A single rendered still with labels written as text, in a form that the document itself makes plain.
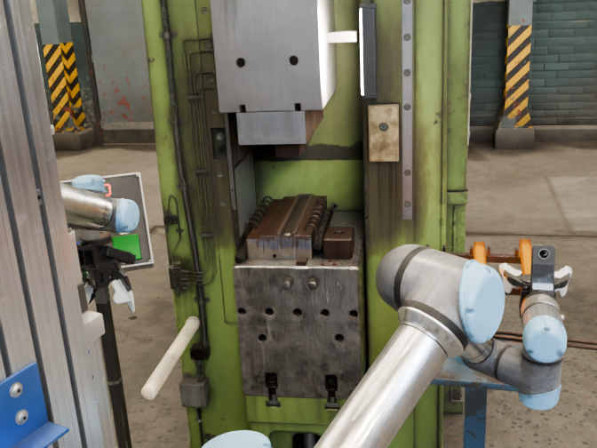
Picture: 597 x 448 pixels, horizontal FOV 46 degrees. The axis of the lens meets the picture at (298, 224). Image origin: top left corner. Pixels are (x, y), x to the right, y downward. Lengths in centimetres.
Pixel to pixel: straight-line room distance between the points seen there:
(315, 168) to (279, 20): 72
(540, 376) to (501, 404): 171
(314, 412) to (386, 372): 127
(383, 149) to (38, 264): 140
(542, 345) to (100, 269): 103
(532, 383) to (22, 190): 99
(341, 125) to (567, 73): 565
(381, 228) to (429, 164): 25
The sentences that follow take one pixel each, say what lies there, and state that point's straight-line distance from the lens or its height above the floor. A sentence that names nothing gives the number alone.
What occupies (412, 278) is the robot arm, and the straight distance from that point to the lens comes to 111.
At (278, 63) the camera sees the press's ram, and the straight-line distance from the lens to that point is 198.
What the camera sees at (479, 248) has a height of 99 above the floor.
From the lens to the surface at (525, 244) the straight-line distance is 201.
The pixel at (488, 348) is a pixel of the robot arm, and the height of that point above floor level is 100.
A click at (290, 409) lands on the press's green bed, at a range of 230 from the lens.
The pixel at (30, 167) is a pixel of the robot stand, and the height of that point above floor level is 151.
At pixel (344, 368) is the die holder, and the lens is 219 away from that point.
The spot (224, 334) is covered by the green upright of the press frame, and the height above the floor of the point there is 58.
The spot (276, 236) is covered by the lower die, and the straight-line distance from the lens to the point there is 210.
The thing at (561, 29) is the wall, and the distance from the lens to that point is 791.
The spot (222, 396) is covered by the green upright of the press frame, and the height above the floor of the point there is 33.
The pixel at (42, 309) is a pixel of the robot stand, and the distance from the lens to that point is 91.
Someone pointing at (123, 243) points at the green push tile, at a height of 102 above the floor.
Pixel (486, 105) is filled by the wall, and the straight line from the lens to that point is 793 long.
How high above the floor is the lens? 169
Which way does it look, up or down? 18 degrees down
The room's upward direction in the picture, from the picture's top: 3 degrees counter-clockwise
